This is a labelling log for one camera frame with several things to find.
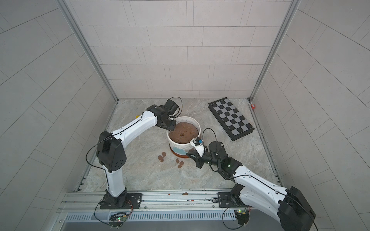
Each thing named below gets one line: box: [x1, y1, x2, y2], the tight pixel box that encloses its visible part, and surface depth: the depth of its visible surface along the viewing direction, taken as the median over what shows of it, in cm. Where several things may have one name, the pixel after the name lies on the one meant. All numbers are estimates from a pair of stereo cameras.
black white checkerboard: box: [207, 97, 255, 142], surface depth 102 cm
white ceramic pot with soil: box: [166, 115, 201, 154], surface depth 86 cm
